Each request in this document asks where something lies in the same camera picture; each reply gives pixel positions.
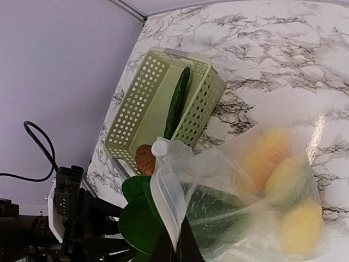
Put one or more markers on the green lime toy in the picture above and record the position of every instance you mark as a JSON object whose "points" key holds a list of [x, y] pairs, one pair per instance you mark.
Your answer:
{"points": [[288, 184]]}

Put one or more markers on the yellow lemon toy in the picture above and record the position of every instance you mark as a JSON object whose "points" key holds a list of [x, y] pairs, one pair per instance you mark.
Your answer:
{"points": [[301, 227]]}

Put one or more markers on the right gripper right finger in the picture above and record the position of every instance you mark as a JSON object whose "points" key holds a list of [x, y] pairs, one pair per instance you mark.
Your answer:
{"points": [[187, 248]]}

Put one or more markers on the brown orange round toy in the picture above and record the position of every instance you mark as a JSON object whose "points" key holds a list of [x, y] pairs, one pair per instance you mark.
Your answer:
{"points": [[145, 160]]}

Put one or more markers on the left aluminium frame post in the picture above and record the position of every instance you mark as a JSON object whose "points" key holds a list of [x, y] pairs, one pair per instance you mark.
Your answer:
{"points": [[131, 9]]}

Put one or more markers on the dark green cucumber toy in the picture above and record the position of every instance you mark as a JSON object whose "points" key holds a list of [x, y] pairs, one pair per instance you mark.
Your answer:
{"points": [[177, 104]]}

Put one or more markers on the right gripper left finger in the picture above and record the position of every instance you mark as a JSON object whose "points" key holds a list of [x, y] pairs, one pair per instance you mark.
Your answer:
{"points": [[163, 250]]}

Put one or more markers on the orange yellow mango toy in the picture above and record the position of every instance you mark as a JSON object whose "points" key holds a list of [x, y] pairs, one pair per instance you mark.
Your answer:
{"points": [[266, 153]]}

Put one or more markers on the clear zip top bag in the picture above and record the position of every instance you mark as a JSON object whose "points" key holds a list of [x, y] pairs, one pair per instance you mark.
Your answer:
{"points": [[221, 168]]}

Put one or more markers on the green perforated plastic basket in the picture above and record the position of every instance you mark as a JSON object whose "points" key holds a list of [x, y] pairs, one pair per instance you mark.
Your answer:
{"points": [[141, 118]]}

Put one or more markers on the green bok choy toy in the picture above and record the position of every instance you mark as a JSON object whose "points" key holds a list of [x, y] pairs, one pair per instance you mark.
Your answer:
{"points": [[218, 220]]}

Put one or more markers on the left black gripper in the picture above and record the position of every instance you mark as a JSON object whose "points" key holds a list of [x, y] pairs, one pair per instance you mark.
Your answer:
{"points": [[88, 221]]}

